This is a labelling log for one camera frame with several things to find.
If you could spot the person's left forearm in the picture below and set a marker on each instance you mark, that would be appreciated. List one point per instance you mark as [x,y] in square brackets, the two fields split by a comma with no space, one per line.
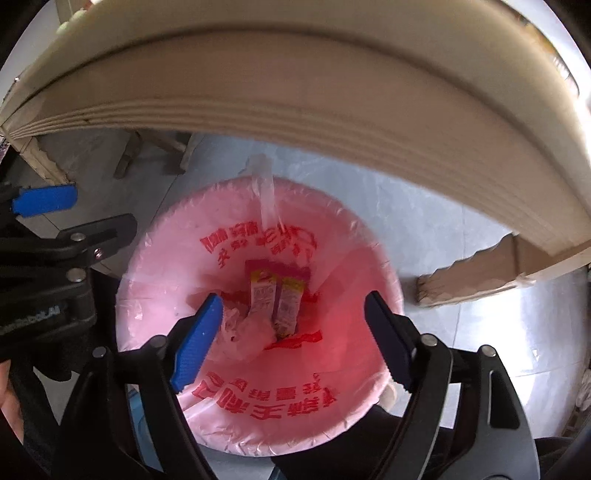
[7,401]

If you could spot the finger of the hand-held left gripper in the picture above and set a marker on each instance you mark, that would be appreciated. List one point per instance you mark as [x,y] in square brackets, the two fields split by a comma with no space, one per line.
[92,236]
[46,199]

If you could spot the purple and yellow sachet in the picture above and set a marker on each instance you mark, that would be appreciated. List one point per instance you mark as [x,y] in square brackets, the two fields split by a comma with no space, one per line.
[287,309]

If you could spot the white crumpled plastic wrap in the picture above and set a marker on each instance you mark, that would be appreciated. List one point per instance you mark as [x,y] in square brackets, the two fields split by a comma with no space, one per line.
[240,332]

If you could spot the bin with pink plastic bag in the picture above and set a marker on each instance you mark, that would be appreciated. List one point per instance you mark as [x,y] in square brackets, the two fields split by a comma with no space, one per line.
[161,277]

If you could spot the wooden stool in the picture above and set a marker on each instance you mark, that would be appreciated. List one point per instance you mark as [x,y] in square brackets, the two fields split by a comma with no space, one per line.
[147,147]

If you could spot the beige wooden table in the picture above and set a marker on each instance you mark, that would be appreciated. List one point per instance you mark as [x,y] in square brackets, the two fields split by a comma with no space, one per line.
[323,92]

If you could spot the red foil wrapper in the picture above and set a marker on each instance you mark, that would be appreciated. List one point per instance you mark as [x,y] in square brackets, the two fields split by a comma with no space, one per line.
[302,272]

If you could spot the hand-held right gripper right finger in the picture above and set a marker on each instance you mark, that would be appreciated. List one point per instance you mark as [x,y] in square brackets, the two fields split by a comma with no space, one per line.
[390,341]

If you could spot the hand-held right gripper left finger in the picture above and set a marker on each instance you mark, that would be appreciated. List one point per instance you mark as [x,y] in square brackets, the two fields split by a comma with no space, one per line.
[198,341]

